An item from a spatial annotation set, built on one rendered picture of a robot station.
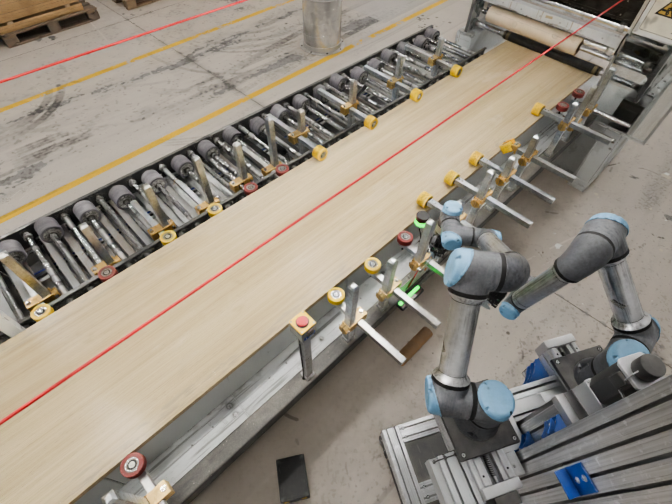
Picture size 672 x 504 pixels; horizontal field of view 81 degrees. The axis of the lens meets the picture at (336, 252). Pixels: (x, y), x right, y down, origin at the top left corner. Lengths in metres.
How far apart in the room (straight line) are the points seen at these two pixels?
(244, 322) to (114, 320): 0.56
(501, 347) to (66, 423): 2.42
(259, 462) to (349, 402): 0.61
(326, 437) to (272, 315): 0.98
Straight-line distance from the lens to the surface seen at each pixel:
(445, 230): 1.56
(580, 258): 1.40
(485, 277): 1.17
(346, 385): 2.60
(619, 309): 1.64
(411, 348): 2.65
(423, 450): 2.35
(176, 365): 1.78
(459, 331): 1.23
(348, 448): 2.51
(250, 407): 1.95
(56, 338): 2.06
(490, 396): 1.34
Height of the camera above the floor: 2.47
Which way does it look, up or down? 53 degrees down
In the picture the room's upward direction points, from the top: 2 degrees clockwise
